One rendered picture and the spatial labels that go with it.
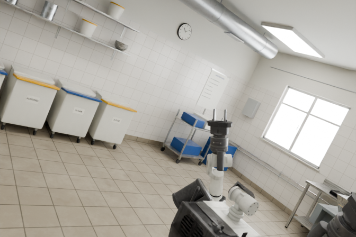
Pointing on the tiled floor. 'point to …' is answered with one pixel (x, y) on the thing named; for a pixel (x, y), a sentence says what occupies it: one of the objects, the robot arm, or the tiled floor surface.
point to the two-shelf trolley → (185, 142)
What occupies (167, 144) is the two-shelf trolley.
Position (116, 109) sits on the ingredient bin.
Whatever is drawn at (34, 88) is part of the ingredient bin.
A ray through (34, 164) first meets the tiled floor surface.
